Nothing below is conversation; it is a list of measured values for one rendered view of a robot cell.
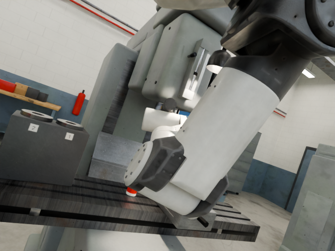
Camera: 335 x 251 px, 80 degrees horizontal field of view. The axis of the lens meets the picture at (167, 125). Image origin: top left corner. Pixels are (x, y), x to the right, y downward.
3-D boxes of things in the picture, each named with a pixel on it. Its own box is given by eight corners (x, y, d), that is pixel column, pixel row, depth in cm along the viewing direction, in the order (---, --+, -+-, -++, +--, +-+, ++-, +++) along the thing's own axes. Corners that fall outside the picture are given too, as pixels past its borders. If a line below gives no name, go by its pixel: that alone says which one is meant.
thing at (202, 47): (191, 100, 69) (212, 43, 69) (182, 96, 67) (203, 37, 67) (186, 100, 73) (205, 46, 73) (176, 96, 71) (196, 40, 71)
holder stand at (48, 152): (71, 187, 68) (91, 131, 68) (-12, 177, 56) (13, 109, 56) (68, 173, 78) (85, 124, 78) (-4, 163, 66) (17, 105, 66)
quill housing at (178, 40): (201, 115, 76) (229, 36, 76) (153, 95, 67) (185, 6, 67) (178, 111, 93) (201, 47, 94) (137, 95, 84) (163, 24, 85)
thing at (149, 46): (183, 107, 94) (202, 55, 94) (136, 87, 84) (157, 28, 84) (167, 105, 111) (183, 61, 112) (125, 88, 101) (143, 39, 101)
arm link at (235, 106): (200, 251, 27) (304, 116, 25) (117, 211, 24) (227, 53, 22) (182, 201, 39) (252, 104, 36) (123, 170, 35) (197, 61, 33)
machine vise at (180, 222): (211, 231, 71) (221, 202, 72) (176, 229, 64) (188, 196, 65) (167, 188, 102) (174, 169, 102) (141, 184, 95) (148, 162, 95)
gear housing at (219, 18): (239, 37, 74) (248, 11, 74) (186, -2, 64) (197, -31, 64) (192, 53, 104) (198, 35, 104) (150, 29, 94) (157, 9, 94)
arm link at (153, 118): (174, 139, 65) (179, 142, 54) (141, 132, 64) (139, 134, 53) (181, 105, 65) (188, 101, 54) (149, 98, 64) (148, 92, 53)
